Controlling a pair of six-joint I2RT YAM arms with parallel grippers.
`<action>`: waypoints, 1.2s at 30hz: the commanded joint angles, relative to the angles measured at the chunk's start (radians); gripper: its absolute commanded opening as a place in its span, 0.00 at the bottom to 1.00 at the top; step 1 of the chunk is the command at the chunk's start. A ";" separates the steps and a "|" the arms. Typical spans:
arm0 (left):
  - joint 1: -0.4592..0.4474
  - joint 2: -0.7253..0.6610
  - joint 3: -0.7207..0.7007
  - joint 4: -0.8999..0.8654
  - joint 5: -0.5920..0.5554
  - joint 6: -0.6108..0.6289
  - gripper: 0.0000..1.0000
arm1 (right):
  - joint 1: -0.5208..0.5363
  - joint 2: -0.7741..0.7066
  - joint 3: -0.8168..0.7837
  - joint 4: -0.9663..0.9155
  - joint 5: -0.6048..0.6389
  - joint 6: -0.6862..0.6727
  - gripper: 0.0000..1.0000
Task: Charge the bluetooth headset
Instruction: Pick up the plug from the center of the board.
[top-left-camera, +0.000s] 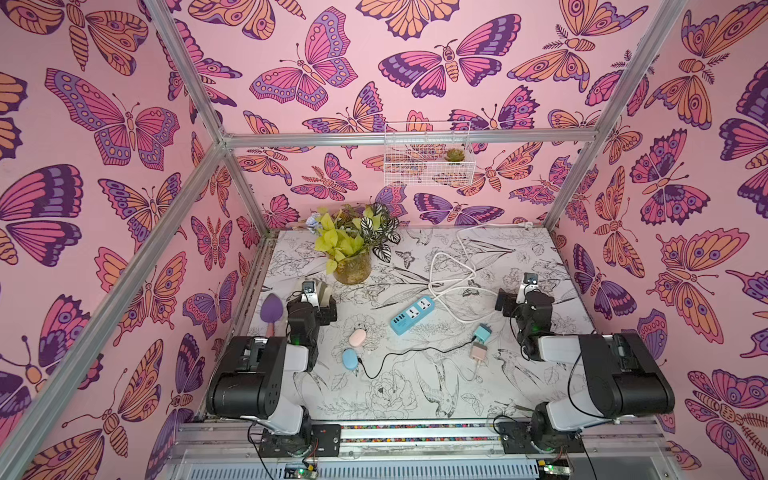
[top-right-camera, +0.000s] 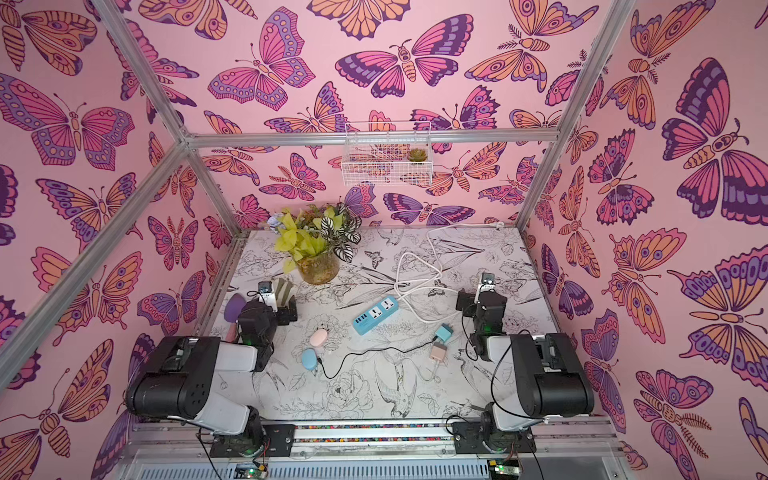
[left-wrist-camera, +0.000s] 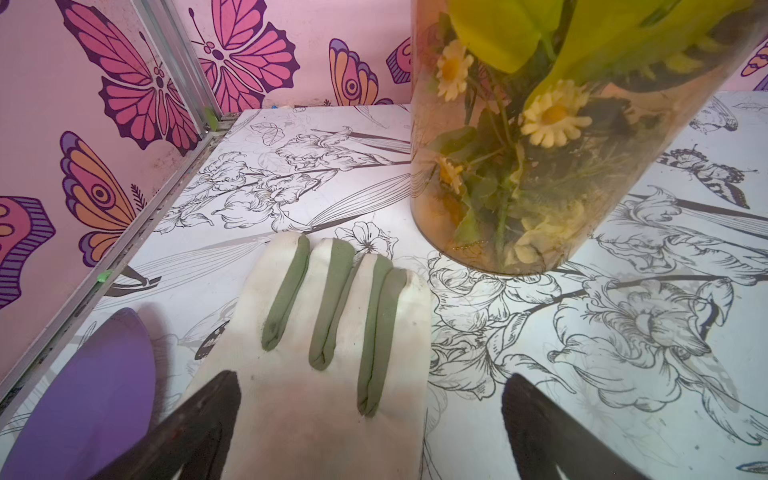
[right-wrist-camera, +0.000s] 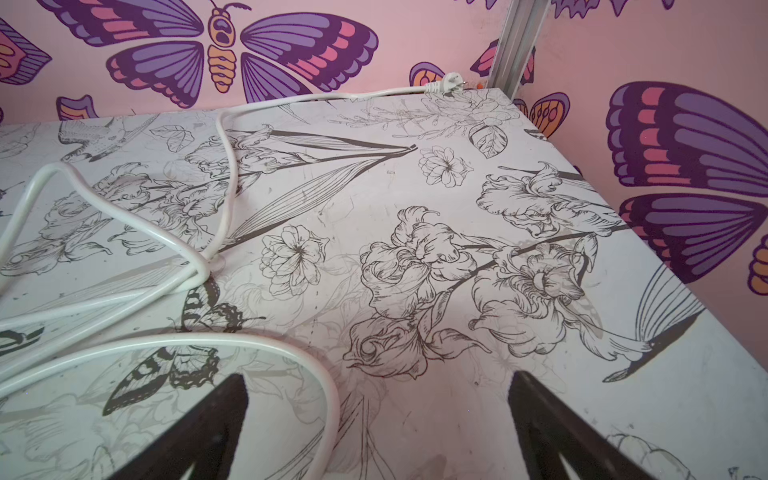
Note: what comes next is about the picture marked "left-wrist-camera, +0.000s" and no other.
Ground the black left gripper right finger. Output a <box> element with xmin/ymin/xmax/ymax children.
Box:
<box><xmin>501</xmin><ymin>374</ymin><xmax>646</xmax><ymax>479</ymax></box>

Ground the glass vase with plants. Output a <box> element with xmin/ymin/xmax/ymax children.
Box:
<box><xmin>411</xmin><ymin>0</ymin><xmax>767</xmax><ymax>275</ymax></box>

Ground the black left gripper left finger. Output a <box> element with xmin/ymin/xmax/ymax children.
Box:
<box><xmin>93</xmin><ymin>370</ymin><xmax>241</xmax><ymax>479</ymax></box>

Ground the aluminium frame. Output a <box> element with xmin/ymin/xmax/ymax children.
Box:
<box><xmin>1</xmin><ymin>1</ymin><xmax>221</xmax><ymax>418</ymax></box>

